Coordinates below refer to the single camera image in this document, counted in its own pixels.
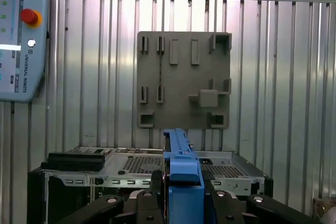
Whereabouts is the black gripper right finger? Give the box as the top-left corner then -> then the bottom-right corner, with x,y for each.
203,172 -> 323,224

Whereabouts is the pale blue teach pendant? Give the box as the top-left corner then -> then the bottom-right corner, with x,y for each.
0,0 -> 50,103

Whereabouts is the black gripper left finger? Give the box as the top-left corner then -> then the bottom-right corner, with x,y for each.
56,170 -> 165,224

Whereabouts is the hard disk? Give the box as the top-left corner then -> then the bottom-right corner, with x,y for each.
162,128 -> 205,224

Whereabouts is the grey parts rack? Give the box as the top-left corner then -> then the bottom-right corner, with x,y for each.
136,31 -> 233,130

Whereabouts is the black PC case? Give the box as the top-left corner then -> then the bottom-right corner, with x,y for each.
27,146 -> 274,224

